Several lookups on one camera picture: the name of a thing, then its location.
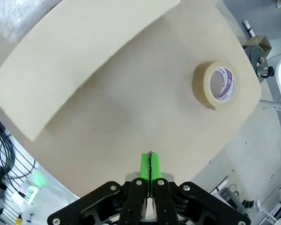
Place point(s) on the clear bubble wrap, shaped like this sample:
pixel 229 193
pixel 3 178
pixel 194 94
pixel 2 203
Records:
pixel 9 14

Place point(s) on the brown cardboard box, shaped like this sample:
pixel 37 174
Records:
pixel 68 58

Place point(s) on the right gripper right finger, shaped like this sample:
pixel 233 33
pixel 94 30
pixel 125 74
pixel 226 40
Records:
pixel 168 201

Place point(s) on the brown packing tape strip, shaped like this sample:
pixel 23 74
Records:
pixel 201 82

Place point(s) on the small open cardboard box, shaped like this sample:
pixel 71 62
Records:
pixel 260 43

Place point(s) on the green lit device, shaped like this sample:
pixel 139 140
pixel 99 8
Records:
pixel 35 185

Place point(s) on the white marker pen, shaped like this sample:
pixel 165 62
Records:
pixel 248 28

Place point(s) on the black clamp knob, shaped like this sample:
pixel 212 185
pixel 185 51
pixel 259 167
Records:
pixel 267 72

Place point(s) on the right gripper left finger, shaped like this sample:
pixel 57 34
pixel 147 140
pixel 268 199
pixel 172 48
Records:
pixel 131 201

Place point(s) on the grey metal table clamp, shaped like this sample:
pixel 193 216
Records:
pixel 256 56

